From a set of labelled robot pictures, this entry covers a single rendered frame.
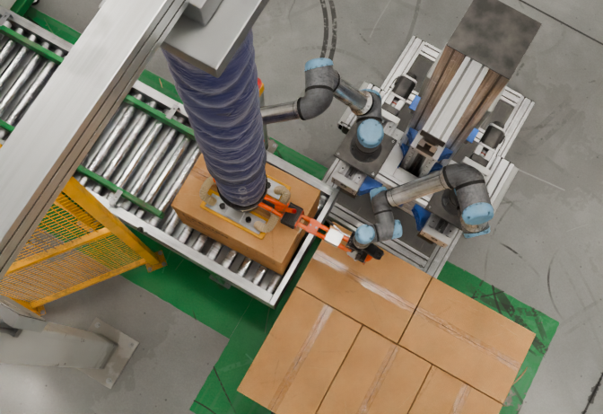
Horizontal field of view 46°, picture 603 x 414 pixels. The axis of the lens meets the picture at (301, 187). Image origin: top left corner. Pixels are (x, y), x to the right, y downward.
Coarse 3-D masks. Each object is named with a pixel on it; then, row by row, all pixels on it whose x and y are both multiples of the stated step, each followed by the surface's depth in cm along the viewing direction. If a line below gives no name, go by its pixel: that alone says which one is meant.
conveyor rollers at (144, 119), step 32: (0, 32) 406; (0, 64) 403; (32, 64) 401; (32, 96) 398; (0, 128) 391; (160, 128) 393; (192, 128) 393; (96, 160) 387; (160, 160) 390; (192, 160) 388; (96, 192) 383
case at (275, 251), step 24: (192, 168) 345; (192, 192) 342; (312, 192) 343; (192, 216) 340; (216, 216) 339; (264, 216) 340; (312, 216) 372; (216, 240) 374; (240, 240) 337; (264, 240) 337; (288, 240) 337; (264, 264) 368; (288, 264) 373
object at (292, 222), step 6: (288, 204) 325; (294, 204) 326; (300, 210) 326; (282, 216) 324; (288, 216) 325; (294, 216) 325; (300, 216) 324; (282, 222) 327; (288, 222) 324; (294, 222) 325
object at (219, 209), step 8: (208, 192) 341; (216, 192) 341; (216, 200) 339; (208, 208) 339; (216, 208) 338; (224, 208) 338; (224, 216) 338; (248, 216) 335; (256, 216) 337; (232, 224) 337; (240, 224) 336; (248, 224) 336; (248, 232) 336; (256, 232) 336
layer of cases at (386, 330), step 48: (336, 288) 372; (384, 288) 372; (432, 288) 373; (288, 336) 365; (336, 336) 366; (384, 336) 366; (432, 336) 367; (480, 336) 367; (528, 336) 368; (240, 384) 359; (288, 384) 359; (336, 384) 360; (384, 384) 360; (432, 384) 360; (480, 384) 361
